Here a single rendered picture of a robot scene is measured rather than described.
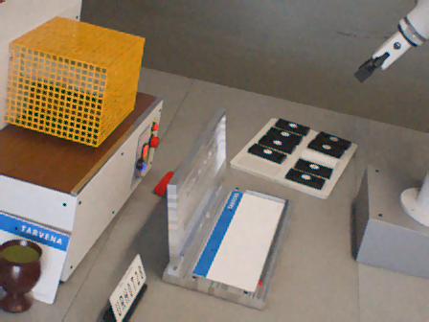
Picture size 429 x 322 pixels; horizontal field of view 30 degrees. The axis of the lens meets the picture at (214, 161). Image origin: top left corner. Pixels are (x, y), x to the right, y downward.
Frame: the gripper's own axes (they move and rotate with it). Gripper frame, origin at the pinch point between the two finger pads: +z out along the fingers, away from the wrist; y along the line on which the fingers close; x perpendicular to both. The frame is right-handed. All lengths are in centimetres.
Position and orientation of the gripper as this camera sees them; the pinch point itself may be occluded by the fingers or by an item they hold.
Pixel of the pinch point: (364, 71)
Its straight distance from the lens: 223.3
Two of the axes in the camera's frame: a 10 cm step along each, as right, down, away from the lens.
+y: 3.4, -3.5, 8.7
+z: -6.6, 5.7, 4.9
